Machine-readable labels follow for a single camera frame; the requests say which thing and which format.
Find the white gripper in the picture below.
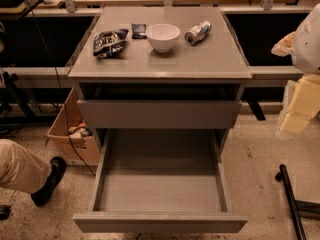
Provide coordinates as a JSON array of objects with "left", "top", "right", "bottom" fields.
[{"left": 276, "top": 74, "right": 320, "bottom": 140}]

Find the grey drawer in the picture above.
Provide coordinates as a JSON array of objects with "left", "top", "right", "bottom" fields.
[
  {"left": 78, "top": 100, "right": 241, "bottom": 129},
  {"left": 73, "top": 129, "right": 247, "bottom": 233}
]

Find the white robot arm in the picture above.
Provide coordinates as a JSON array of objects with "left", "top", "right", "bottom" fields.
[{"left": 271, "top": 5, "right": 320, "bottom": 140}]

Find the grey drawer cabinet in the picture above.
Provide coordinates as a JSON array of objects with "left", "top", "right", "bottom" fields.
[{"left": 69, "top": 7, "right": 251, "bottom": 146}]

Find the grey top drawer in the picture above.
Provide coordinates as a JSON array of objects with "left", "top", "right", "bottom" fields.
[{"left": 78, "top": 100, "right": 241, "bottom": 129}]

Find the black metal stand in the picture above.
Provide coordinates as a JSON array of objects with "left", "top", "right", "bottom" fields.
[{"left": 275, "top": 164, "right": 320, "bottom": 240}]

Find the silver soda can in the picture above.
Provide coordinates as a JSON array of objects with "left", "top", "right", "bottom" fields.
[{"left": 184, "top": 20, "right": 211, "bottom": 45}]

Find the white ceramic bowl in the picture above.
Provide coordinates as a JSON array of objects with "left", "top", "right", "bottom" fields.
[{"left": 146, "top": 24, "right": 180, "bottom": 53}]

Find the small dark blue packet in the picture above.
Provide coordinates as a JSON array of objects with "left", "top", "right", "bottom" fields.
[{"left": 132, "top": 24, "right": 146, "bottom": 39}]

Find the dark chip bag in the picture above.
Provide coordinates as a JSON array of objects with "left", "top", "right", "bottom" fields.
[{"left": 93, "top": 29, "right": 128, "bottom": 59}]

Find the cardboard box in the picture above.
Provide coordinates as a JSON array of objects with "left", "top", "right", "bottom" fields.
[{"left": 48, "top": 88, "right": 100, "bottom": 165}]

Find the black shoe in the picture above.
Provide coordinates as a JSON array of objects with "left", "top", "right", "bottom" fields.
[
  {"left": 0, "top": 205, "right": 11, "bottom": 220},
  {"left": 31, "top": 157, "right": 67, "bottom": 207}
]

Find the beige trouser leg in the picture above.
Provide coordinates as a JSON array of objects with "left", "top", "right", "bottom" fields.
[{"left": 0, "top": 139, "right": 52, "bottom": 194}]

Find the black power cable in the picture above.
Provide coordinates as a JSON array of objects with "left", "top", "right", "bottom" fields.
[{"left": 13, "top": 0, "right": 97, "bottom": 177}]

